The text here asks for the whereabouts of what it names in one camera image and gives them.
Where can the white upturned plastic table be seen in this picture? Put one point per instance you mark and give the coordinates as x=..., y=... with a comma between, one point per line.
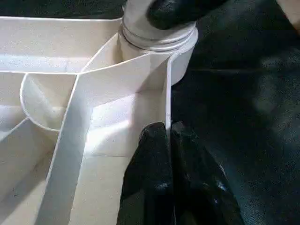
x=56, y=103

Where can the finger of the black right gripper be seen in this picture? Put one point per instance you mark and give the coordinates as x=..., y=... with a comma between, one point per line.
x=183, y=11

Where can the white plastic table leg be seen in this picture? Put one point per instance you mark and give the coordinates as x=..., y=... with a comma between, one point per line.
x=140, y=23

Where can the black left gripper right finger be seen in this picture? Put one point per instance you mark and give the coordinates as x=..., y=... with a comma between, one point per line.
x=201, y=183

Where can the black work mat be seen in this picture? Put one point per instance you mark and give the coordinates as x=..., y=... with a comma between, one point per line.
x=243, y=117

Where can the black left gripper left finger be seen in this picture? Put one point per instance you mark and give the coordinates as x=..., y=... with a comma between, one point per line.
x=147, y=178

